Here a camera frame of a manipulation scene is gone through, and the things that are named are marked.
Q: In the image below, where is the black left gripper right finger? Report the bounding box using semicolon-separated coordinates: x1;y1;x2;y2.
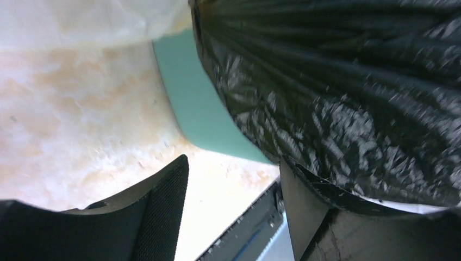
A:
280;158;460;260

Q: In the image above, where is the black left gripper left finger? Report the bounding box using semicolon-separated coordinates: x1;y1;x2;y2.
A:
1;155;189;260

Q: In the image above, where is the black trash bag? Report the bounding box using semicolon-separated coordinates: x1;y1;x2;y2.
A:
189;1;460;207

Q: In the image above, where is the green plastic trash bin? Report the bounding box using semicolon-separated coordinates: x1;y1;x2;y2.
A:
153;29;270;164

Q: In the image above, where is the translucent yellow-trimmed plastic bag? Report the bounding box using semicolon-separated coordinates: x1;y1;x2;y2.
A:
1;0;191;51

